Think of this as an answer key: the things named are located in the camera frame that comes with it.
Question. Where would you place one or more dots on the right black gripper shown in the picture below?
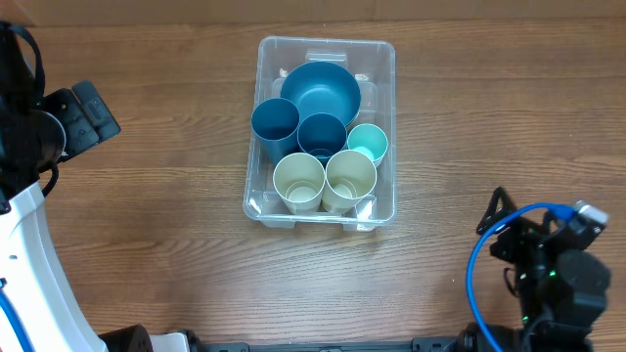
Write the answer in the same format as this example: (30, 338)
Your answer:
(522, 230)

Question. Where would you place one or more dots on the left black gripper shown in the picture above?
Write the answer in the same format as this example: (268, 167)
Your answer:
(64, 105)

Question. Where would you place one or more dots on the small mint green cup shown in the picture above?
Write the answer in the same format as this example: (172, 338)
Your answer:
(368, 139)

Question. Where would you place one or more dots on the tall beige cup front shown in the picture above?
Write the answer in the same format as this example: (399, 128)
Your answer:
(350, 176)

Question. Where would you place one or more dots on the tall beige cup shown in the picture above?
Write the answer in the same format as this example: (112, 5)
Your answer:
(299, 180)
(350, 176)

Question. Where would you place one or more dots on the tall navy cup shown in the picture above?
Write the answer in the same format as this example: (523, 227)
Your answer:
(322, 135)
(275, 123)

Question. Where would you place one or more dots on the tall navy cup front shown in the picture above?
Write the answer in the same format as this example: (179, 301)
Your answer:
(275, 123)

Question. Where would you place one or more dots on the dark blue bowl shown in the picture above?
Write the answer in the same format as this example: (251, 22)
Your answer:
(323, 87)

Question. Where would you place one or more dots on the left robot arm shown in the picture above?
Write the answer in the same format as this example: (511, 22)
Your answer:
(39, 311)

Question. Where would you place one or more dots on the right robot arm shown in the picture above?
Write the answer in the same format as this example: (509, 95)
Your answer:
(560, 286)

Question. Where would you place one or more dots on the clear plastic storage bin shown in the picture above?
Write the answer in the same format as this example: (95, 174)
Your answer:
(373, 64)

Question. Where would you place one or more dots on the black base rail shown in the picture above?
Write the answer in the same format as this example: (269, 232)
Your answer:
(422, 344)

